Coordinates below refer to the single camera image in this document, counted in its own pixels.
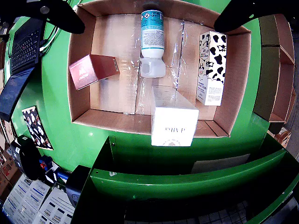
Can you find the black rounded device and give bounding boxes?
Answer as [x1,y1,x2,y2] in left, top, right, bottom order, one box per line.
[19,137,44,182]

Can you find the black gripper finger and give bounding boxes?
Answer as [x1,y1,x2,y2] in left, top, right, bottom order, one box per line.
[0,0,85,35]
[214,0,299,33]

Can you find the printed paper sheet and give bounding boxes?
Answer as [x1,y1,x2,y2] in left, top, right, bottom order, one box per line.
[32,186,76,224]
[2,175,51,224]

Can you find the grey blank sheet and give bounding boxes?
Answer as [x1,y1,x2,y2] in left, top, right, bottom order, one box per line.
[191,153,251,175]

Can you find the tall white carton box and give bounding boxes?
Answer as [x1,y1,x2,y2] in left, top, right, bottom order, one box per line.
[150,85,199,147]

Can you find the black desktop printer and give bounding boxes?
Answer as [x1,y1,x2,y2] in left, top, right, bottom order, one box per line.
[65,165,92,208]

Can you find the black laptop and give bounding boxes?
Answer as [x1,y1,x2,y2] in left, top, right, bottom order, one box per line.
[0,17,47,122]

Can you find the green metal rack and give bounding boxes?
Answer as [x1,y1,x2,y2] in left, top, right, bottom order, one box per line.
[72,134,299,224]

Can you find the black patterned card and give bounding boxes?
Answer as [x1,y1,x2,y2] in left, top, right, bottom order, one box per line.
[21,105,54,151]

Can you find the short white laptop cable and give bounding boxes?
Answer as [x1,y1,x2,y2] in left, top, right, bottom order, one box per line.
[39,24,60,53]

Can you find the red carton box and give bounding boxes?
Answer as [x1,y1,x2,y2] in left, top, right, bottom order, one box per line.
[69,54,121,91]

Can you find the cow print carton box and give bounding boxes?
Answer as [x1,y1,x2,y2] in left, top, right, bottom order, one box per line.
[195,30,228,107]

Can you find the shallow cardboard tray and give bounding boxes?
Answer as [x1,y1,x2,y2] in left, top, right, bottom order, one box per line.
[67,0,252,138]

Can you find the teal label plastic bottle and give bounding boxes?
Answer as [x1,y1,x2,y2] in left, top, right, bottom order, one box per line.
[139,1,166,79]

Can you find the red printed cardboard carton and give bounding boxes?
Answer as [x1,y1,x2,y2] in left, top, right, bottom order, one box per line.
[0,149,21,194]

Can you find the blue red small item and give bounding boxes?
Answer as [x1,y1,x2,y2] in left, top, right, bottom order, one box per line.
[39,155,54,172]

